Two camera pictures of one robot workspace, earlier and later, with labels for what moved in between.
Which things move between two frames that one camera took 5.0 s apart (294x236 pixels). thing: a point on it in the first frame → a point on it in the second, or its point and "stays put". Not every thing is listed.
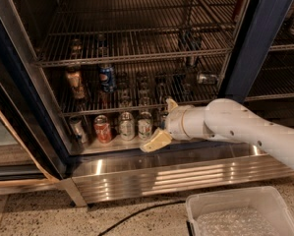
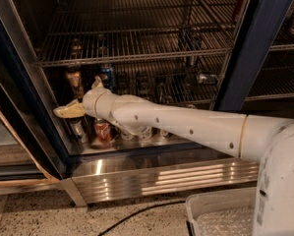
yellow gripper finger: [159, 139] → [75, 109]
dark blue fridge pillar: [267, 10] stays put
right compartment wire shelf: [281, 75] stays put
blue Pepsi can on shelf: [107, 79] stays put
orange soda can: [74, 76] stays put
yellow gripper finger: [171, 104] → [97, 83]
